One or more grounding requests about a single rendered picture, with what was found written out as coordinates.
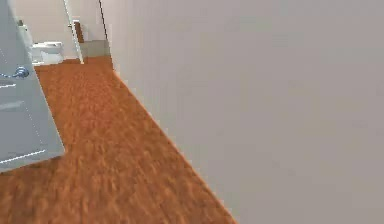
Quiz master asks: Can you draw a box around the grey room door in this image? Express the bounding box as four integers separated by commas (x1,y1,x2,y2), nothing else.
0,0,66,173

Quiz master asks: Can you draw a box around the white room door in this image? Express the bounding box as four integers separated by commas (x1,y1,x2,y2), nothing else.
62,0,85,65

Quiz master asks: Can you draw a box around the white toilet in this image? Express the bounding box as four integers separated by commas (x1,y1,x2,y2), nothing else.
17,20,65,67

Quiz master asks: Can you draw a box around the blue-grey door handle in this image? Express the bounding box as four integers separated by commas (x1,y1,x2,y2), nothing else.
0,66,30,80

